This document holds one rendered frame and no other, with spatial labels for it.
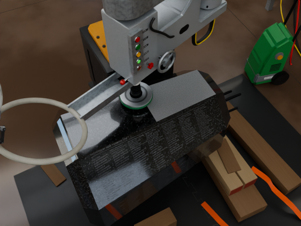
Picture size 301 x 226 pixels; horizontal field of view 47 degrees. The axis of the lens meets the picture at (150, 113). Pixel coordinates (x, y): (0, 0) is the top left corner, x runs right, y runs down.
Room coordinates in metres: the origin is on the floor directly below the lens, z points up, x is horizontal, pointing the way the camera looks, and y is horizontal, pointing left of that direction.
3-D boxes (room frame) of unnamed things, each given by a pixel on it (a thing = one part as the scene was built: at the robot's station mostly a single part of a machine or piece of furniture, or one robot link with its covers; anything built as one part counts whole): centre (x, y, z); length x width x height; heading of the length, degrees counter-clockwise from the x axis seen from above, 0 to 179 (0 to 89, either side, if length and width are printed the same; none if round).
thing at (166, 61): (1.44, -0.08, 1.24); 0.15 x 0.10 x 0.15; 134
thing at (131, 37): (1.32, 0.06, 1.41); 0.08 x 0.03 x 0.28; 134
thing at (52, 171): (1.35, 0.84, 0.02); 0.25 x 0.10 x 0.01; 41
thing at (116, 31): (1.50, 0.03, 1.36); 0.36 x 0.22 x 0.45; 134
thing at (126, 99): (1.45, 0.09, 0.92); 0.21 x 0.21 x 0.01
